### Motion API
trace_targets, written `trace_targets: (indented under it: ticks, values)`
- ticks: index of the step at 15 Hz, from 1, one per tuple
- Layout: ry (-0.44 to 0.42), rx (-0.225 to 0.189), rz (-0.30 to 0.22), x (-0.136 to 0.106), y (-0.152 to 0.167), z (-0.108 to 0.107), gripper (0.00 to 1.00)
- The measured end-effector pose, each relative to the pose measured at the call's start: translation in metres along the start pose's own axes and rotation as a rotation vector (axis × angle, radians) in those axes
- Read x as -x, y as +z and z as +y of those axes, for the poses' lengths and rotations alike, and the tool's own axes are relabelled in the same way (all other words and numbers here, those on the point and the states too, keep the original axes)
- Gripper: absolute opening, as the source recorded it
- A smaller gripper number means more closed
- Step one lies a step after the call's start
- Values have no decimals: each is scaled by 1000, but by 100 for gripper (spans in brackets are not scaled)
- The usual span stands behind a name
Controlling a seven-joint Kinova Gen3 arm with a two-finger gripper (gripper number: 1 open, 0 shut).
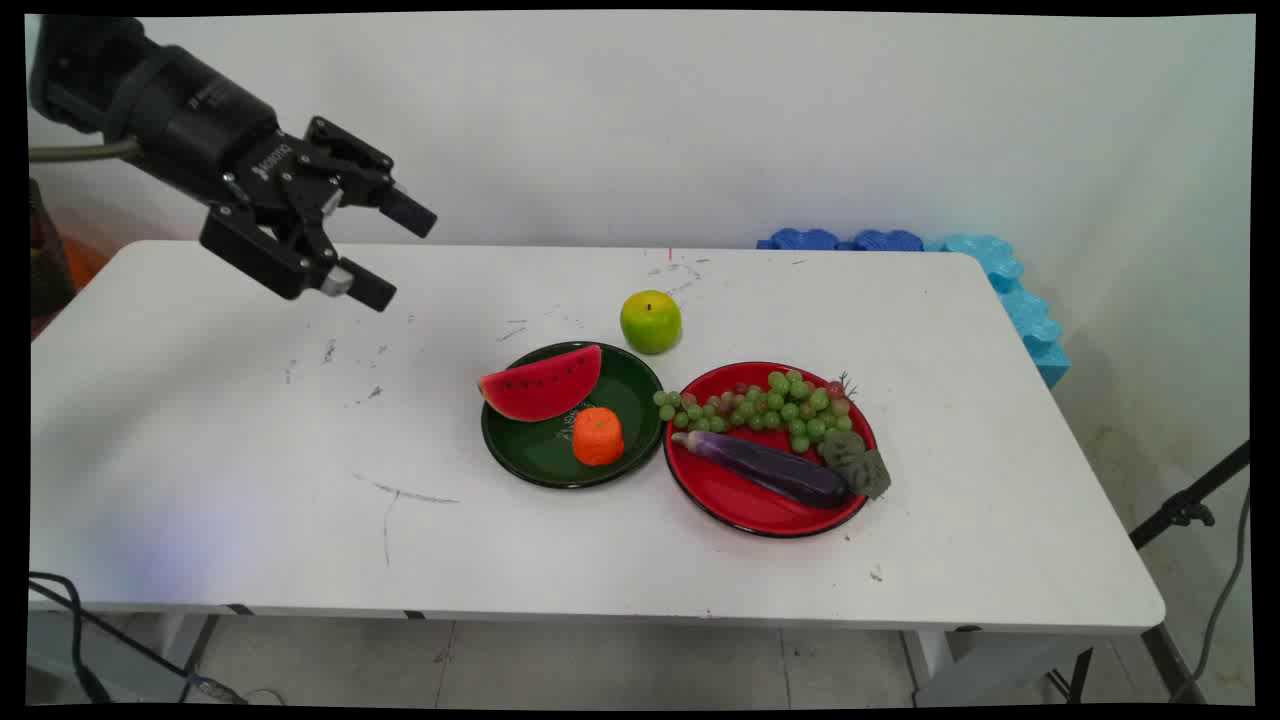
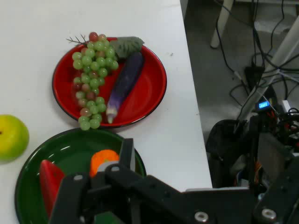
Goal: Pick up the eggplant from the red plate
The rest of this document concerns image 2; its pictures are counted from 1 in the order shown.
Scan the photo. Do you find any black mobile base unit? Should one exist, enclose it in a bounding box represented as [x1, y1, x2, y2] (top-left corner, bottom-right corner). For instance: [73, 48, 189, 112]
[205, 100, 299, 189]

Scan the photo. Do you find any orange toy carrot piece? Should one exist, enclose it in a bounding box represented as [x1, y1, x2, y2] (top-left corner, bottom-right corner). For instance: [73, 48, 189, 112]
[89, 149, 120, 178]

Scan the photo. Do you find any purple toy eggplant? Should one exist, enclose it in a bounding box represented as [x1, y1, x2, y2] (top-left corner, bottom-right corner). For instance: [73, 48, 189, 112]
[106, 51, 145, 124]

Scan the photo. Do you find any red toy fruit slice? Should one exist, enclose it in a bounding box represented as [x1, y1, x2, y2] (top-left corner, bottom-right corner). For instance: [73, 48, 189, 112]
[39, 160, 66, 219]

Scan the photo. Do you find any green toy piece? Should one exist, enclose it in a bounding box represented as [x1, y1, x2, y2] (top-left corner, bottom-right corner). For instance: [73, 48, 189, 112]
[94, 211, 127, 224]

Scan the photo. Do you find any blue lit battery display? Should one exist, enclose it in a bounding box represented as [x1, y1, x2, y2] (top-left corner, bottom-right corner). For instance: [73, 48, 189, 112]
[257, 101, 271, 111]

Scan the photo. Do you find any green toy grape bunch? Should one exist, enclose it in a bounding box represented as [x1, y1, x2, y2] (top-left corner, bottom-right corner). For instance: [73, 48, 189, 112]
[66, 32, 145, 131]

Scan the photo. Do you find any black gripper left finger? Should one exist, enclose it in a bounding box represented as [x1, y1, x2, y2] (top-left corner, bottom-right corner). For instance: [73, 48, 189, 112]
[48, 138, 188, 224]

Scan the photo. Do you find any black floor cable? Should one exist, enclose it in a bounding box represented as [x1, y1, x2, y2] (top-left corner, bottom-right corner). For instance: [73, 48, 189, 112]
[214, 0, 249, 95]
[250, 0, 273, 70]

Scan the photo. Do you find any green yellow toy apple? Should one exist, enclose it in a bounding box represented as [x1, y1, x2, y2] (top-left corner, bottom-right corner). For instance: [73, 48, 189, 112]
[0, 114, 30, 162]

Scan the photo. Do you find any black power strip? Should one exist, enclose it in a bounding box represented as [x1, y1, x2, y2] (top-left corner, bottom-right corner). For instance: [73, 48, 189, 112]
[244, 66, 266, 92]

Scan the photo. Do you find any green enamel plate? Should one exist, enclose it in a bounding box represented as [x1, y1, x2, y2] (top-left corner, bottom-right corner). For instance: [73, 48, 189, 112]
[14, 127, 147, 224]

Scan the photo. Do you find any grey metal diagonal pole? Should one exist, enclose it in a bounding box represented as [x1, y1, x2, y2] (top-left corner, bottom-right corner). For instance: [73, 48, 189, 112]
[237, 22, 299, 122]

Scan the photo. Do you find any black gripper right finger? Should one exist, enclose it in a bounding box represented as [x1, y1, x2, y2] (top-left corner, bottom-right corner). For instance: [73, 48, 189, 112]
[253, 155, 299, 224]

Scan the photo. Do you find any red enamel plate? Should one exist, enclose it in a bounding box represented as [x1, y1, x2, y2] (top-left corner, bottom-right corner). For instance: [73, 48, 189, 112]
[52, 37, 167, 128]

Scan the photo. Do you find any white table leg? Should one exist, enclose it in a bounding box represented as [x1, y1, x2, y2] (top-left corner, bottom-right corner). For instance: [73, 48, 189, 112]
[209, 0, 235, 49]

